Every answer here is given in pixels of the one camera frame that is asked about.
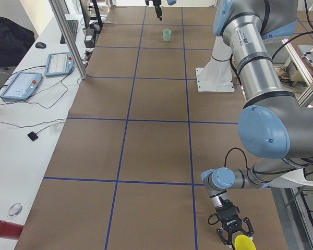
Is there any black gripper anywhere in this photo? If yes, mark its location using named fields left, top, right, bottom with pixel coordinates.
left=152, top=0, right=162, bottom=21
left=216, top=205, right=254, bottom=246

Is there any yellow plastic cup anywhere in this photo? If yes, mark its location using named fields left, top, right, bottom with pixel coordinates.
left=234, top=235, right=256, bottom=250

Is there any green plastic cup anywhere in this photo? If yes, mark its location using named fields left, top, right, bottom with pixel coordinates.
left=162, top=29, right=172, bottom=42

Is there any black computer monitor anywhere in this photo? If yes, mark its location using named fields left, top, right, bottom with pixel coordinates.
left=79, top=0, right=103, bottom=30

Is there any black power adapter box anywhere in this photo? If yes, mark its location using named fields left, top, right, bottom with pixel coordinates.
left=84, top=28, right=96, bottom=48

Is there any black keyboard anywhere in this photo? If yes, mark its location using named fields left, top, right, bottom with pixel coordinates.
left=59, top=19, right=79, bottom=44

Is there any far blue teach pendant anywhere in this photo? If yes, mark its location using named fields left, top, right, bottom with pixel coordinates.
left=44, top=52, right=75, bottom=77

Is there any blue teach pendant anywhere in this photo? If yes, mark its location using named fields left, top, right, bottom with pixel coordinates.
left=1, top=71, right=43, bottom=101
left=44, top=52, right=75, bottom=77

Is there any black computer mouse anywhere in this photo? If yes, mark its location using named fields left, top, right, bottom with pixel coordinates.
left=35, top=42, right=46, bottom=49

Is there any brown paper table mat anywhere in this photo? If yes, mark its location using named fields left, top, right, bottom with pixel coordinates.
left=14, top=6, right=294, bottom=250

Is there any seated person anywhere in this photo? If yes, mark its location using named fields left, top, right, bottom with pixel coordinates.
left=0, top=17, right=35, bottom=67

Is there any near blue teach pendant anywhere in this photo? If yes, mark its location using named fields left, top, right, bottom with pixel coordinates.
left=1, top=71, right=43, bottom=101

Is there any small black square device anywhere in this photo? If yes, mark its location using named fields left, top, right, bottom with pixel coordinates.
left=27, top=131, right=39, bottom=141

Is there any clear tape roll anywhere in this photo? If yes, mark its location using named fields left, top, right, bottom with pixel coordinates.
left=7, top=203, right=23, bottom=217

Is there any red cylinder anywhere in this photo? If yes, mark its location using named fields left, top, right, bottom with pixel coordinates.
left=0, top=220, right=24, bottom=240

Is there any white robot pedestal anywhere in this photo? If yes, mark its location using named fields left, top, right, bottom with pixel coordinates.
left=195, top=36, right=235, bottom=93

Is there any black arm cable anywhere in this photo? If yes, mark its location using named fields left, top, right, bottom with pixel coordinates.
left=224, top=147, right=251, bottom=172

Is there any aluminium frame post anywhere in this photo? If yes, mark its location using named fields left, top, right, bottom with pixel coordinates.
left=49, top=0, right=87, bottom=79

